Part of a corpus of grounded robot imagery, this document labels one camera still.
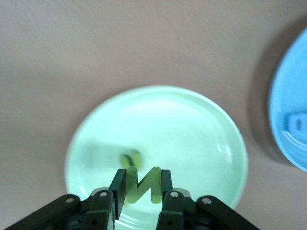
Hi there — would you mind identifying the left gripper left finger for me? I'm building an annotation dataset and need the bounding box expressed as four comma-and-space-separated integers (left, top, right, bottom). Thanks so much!
3, 169, 127, 230

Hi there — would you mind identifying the blue foam letter E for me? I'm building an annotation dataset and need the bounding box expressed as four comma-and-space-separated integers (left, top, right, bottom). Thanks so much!
284, 112, 307, 133

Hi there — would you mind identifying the light green plate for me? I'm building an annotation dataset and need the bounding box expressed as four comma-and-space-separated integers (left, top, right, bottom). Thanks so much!
64, 85, 249, 230

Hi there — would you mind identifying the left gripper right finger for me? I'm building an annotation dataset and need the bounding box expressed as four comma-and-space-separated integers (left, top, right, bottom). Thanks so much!
155, 169, 261, 230

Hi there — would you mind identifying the brown table cover sheet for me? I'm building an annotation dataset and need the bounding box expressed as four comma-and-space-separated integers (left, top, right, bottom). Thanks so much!
0, 0, 307, 230

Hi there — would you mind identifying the green foam letter J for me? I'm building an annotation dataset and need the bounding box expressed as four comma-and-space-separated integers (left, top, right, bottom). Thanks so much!
130, 149, 144, 166

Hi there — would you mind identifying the green foam letter P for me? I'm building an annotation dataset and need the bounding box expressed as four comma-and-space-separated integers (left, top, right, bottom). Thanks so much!
119, 154, 133, 168

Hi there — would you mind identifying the green foam letter N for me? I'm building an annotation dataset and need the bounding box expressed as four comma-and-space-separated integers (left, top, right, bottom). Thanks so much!
126, 166, 163, 205

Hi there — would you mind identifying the blue plate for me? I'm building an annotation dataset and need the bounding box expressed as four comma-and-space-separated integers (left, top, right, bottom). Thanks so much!
267, 25, 307, 173

